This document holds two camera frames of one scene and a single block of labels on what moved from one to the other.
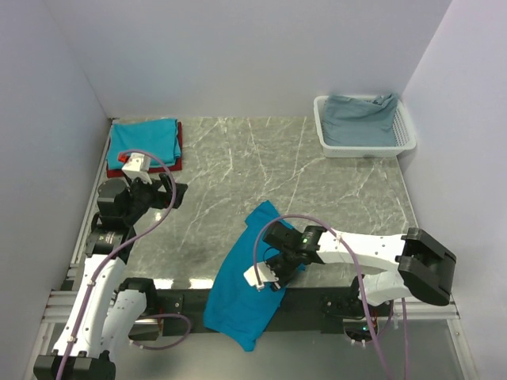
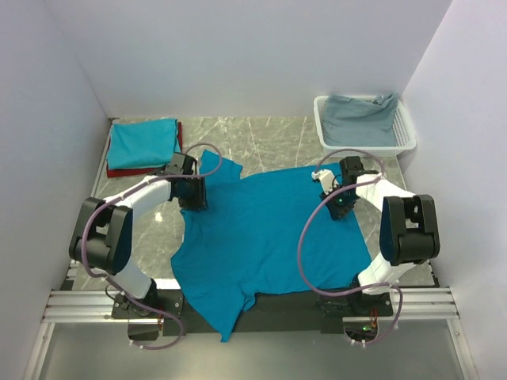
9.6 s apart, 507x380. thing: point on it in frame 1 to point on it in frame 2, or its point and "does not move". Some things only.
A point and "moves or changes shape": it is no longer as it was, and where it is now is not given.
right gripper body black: (283, 265) to (343, 205)
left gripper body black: (145, 195) to (194, 193)
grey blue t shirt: (348, 122) does not move
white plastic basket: (402, 131) does not move
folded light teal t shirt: (158, 138) does not move
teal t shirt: (237, 307) moves or changes shape
